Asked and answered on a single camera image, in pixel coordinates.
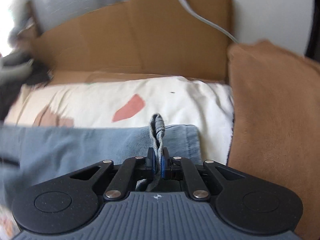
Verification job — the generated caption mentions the light blue denim jeans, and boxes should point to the light blue denim jeans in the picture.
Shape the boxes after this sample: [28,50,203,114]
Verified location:
[1,114,201,207]

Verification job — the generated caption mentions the cream bear print bedsheet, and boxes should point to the cream bear print bedsheet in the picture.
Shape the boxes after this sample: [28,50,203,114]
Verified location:
[5,76,234,164]

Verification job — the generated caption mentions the black garment pile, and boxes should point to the black garment pile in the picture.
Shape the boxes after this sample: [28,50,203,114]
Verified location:
[1,50,53,121]

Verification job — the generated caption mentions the brown cardboard sheet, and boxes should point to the brown cardboard sheet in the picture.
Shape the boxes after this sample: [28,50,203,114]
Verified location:
[30,0,230,81]

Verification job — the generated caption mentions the white cable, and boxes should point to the white cable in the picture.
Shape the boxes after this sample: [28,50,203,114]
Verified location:
[164,0,239,43]

